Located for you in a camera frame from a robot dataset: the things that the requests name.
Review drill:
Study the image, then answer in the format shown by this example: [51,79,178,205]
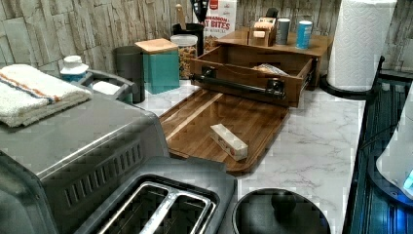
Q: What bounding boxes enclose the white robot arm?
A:
[376,90,413,199]

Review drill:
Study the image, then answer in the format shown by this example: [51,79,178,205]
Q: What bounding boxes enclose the packet inside drawer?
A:
[253,63,287,76]

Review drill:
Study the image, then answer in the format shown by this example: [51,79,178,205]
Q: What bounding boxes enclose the wooden drawer cabinet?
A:
[215,27,334,90]

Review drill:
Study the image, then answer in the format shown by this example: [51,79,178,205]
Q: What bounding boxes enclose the wooden cutting board tray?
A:
[160,90,288,175]

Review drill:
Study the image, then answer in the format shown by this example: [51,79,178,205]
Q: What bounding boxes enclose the white butter stick box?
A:
[210,124,248,161]

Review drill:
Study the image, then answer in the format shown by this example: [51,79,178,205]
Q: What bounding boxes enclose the teal canister with wooden lid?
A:
[135,38,179,95]

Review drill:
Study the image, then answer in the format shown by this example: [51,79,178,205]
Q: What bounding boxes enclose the clear jar with white lid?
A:
[170,34,198,79]

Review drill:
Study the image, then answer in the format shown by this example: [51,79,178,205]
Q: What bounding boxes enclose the grey sink caddy tray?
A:
[76,69,144,103]

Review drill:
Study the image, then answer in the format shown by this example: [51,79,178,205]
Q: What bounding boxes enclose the grey two-slot toaster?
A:
[74,157,237,234]

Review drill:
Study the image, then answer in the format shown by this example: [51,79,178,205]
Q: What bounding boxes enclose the black utensil holder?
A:
[172,23,204,57]

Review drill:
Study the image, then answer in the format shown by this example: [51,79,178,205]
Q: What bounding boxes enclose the wooden spoon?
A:
[175,4,187,30]

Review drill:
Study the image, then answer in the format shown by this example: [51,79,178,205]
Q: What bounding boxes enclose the dark grey cylindrical canister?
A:
[114,46,145,103]

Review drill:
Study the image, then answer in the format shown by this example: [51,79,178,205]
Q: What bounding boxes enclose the wooden tea bag organizer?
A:
[248,18,277,47]

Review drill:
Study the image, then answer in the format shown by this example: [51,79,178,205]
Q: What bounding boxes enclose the red white cereal box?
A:
[197,0,238,52]

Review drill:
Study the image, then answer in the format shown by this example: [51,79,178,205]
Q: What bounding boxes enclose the black kitchen utensil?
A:
[190,0,209,22]

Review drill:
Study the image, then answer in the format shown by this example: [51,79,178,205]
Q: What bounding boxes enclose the black round pot lid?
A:
[232,188,331,234]

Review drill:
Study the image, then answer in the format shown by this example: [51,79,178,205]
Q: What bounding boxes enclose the grey salt shaker can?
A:
[276,19,290,45]

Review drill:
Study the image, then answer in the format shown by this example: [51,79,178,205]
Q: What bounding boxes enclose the blue salt can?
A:
[296,20,313,49]

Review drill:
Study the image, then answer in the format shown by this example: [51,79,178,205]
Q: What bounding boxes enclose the white blue plastic bottle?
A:
[60,56,89,82]

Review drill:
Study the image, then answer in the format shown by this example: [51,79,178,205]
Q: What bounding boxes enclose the black paper towel holder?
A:
[319,55,386,101]

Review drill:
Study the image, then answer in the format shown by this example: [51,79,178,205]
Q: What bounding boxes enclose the silver toaster oven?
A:
[1,95,169,234]

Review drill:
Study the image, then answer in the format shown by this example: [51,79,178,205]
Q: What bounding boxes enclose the white paper towel roll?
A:
[327,0,397,92]

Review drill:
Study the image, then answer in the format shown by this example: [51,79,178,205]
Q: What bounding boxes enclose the folded white striped towel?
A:
[0,64,93,128]

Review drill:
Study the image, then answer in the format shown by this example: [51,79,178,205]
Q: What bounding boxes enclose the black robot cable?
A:
[359,122,399,150]

